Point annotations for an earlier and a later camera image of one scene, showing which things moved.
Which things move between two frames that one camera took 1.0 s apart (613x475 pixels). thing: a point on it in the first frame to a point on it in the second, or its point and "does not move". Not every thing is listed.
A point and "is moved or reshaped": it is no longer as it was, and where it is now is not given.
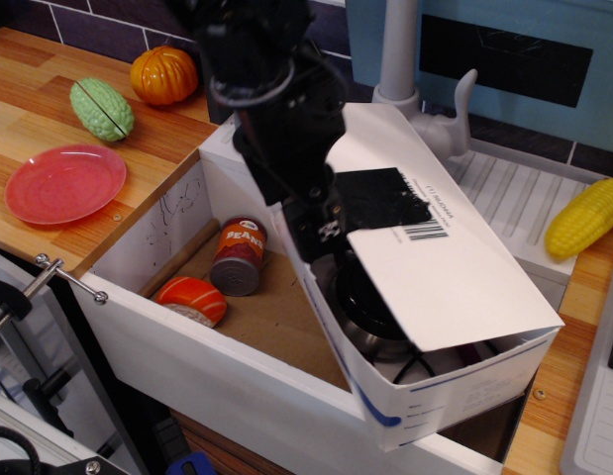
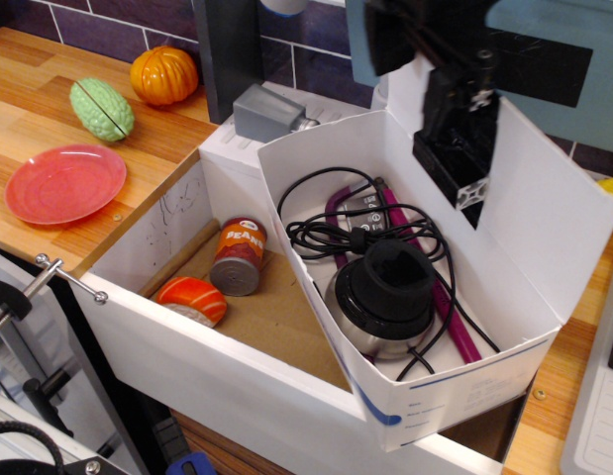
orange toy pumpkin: (163, 75) does not move
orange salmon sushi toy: (200, 300) does not move
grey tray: (595, 443) does not move
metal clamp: (7, 302) does not move
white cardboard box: (448, 276) is moved or reshaped
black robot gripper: (291, 117) to (455, 38)
